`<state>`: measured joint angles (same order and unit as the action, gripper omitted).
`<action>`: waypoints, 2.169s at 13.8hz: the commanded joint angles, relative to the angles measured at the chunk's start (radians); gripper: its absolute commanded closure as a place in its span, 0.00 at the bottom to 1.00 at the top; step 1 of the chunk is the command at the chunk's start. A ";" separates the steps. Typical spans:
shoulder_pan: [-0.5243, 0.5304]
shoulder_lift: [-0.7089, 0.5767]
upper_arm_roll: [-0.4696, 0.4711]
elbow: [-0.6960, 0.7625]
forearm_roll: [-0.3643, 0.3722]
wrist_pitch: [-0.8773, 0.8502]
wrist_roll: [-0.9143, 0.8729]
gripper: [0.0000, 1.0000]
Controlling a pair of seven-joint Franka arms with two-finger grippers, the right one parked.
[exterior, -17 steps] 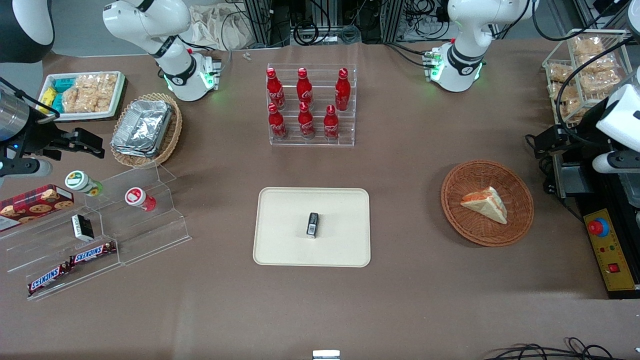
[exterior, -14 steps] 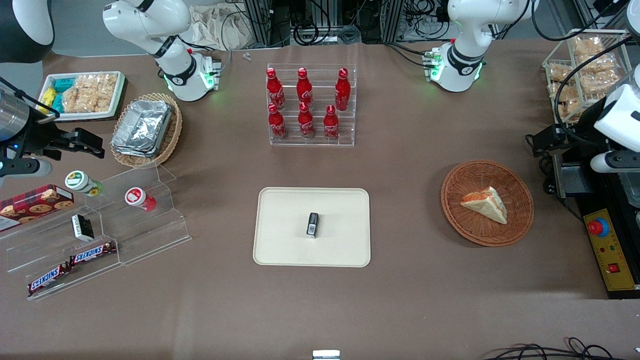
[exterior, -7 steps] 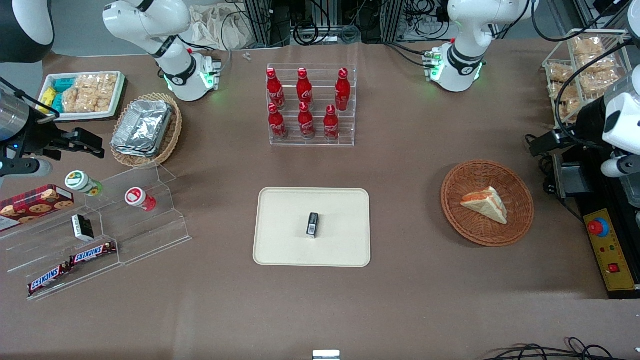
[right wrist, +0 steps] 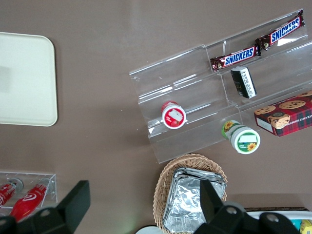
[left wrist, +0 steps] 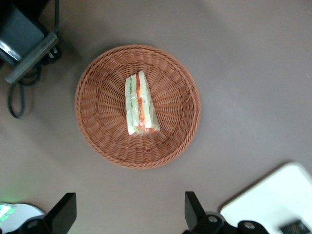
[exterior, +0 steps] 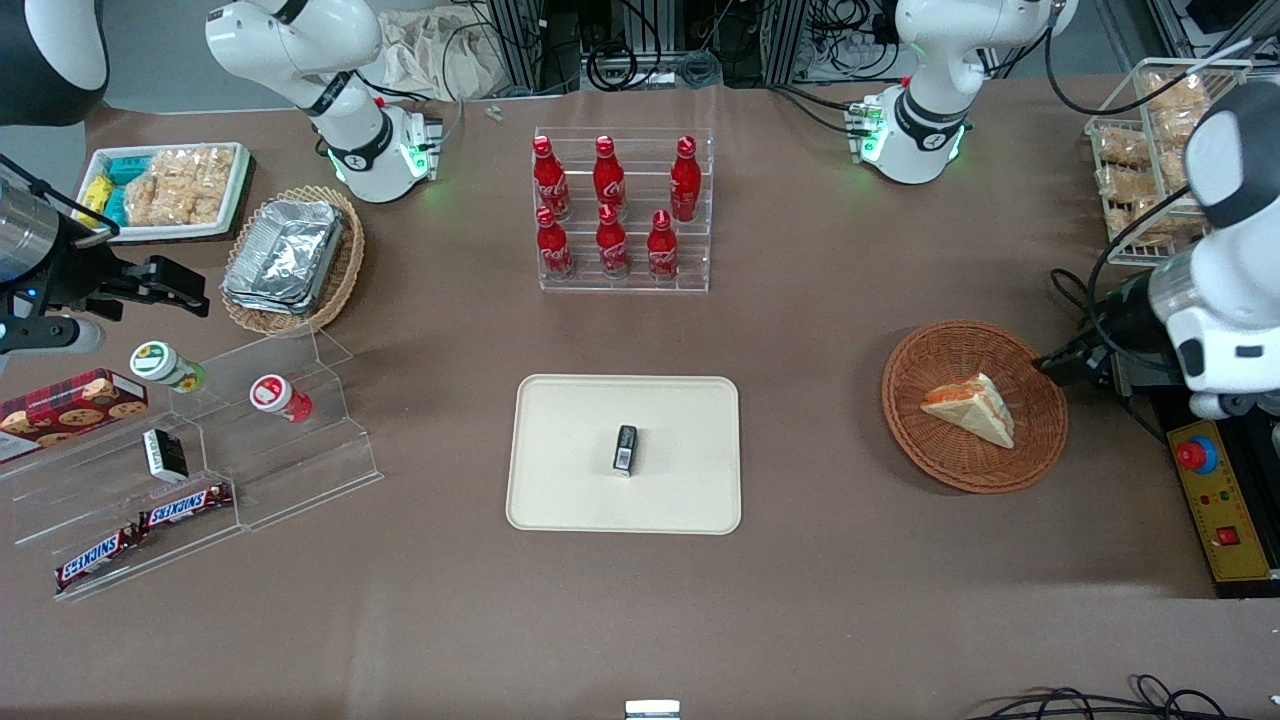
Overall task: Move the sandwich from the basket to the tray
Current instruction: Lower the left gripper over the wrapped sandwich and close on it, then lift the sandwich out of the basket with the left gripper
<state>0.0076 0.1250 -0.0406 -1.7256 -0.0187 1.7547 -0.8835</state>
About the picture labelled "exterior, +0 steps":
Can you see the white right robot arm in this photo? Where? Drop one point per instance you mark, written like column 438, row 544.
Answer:
column 365, row 150

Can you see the green lid yoghurt bottle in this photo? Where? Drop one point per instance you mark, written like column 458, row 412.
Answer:
column 165, row 365

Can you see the oval wicker basket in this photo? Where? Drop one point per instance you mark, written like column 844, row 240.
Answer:
column 345, row 270

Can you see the white rectangular snack tray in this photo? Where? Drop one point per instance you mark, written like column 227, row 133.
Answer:
column 235, row 195

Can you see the yellow emergency stop box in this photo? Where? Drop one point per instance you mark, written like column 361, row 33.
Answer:
column 1225, row 505

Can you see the teal snack packet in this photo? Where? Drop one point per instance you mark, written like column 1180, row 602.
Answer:
column 128, row 169
column 116, row 205

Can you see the clear bag of pastries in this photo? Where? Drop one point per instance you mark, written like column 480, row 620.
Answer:
column 1125, row 183
column 1175, row 92
column 1172, row 128
column 1135, row 222
column 1122, row 148
column 1175, row 170

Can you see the Snickers chocolate bar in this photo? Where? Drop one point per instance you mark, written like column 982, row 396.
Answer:
column 95, row 558
column 185, row 506

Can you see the red lid yoghurt bottle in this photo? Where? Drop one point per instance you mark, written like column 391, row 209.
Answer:
column 280, row 397

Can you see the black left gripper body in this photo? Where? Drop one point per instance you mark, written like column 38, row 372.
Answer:
column 1118, row 322

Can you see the cream plastic tray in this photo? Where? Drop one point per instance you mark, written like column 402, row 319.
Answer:
column 570, row 460

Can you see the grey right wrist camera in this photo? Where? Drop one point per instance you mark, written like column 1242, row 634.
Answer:
column 45, row 336

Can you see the red cola bottle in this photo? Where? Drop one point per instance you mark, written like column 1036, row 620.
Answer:
column 612, row 248
column 608, row 180
column 662, row 252
column 553, row 250
column 550, row 180
column 685, row 180

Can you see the round brown wicker basket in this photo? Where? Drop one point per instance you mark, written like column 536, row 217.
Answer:
column 940, row 450

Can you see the small black and white box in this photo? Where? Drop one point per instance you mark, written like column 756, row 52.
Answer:
column 165, row 455

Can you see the black countertop appliance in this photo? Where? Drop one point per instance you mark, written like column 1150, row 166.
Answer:
column 1255, row 470

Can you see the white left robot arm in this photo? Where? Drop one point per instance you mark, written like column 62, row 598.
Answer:
column 920, row 135

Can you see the clear bag of rice crackers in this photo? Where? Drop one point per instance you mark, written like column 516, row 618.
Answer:
column 180, row 185

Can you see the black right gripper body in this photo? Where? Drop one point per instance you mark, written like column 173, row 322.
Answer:
column 72, row 272

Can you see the red cookie box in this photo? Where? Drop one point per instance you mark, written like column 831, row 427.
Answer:
column 70, row 408

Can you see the clear acrylic bottle rack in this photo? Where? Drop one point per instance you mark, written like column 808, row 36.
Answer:
column 690, row 255

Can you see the yellow snack packet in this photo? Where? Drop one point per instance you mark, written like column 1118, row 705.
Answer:
column 95, row 197

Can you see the triangular sandwich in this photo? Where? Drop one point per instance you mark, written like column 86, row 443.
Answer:
column 975, row 410

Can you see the clear acrylic stepped shelf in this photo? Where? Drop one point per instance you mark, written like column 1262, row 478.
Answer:
column 300, row 470

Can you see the stacked aluminium foil containers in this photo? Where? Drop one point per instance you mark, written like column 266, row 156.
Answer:
column 285, row 255

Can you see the beige cloth bag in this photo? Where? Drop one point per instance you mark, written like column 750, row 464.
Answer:
column 440, row 55

